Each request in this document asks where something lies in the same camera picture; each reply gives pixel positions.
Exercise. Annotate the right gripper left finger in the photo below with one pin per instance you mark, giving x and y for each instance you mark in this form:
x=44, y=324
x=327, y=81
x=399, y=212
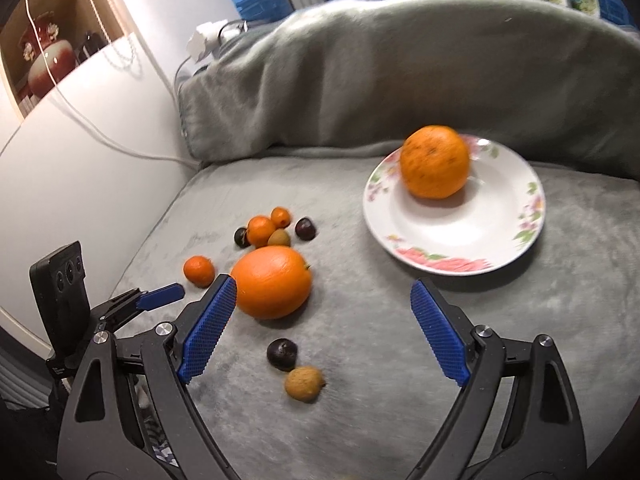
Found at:
x=103, y=435

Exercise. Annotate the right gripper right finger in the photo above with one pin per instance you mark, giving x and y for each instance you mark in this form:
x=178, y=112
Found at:
x=541, y=435

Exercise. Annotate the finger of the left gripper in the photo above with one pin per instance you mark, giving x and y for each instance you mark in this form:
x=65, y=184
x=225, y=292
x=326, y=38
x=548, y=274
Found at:
x=160, y=297

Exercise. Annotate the small front mandarin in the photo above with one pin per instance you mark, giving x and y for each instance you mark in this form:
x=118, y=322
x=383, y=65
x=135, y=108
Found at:
x=199, y=271

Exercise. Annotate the dark plum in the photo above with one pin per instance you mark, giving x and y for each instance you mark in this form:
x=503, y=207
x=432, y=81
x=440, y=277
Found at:
x=305, y=229
x=282, y=354
x=240, y=238

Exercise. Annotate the large smooth orange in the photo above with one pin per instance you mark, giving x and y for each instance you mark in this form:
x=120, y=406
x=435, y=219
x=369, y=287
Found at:
x=271, y=282

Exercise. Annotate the mandarin with stem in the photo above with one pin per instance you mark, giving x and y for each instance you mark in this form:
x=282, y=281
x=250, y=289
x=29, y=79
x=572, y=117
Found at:
x=259, y=230

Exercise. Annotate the dark plum front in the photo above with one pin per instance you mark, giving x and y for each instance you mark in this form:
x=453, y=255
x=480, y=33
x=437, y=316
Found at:
x=282, y=354

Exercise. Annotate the brown longan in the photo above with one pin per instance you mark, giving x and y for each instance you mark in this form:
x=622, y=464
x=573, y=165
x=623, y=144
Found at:
x=304, y=383
x=279, y=237

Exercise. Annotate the tiny back mandarin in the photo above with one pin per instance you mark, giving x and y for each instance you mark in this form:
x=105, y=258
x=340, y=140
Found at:
x=280, y=217

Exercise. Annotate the brown longan front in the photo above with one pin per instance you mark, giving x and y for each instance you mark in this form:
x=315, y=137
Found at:
x=304, y=383

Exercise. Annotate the large speckled orange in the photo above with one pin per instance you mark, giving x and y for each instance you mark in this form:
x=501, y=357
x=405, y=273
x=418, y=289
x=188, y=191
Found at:
x=434, y=162

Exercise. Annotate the floral white plate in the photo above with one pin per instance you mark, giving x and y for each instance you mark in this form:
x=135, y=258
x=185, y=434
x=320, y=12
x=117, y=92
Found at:
x=490, y=223

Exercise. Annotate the grey fleece blanket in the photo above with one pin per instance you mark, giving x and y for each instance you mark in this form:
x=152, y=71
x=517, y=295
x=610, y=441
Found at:
x=299, y=114

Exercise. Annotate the white power strip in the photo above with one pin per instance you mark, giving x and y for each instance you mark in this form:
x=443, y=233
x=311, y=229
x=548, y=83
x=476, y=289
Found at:
x=210, y=36

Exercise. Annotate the red white vase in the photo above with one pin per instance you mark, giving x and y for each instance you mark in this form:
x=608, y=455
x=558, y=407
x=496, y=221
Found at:
x=50, y=58

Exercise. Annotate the black camera box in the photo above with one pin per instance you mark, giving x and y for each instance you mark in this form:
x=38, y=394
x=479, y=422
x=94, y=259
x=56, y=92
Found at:
x=58, y=284

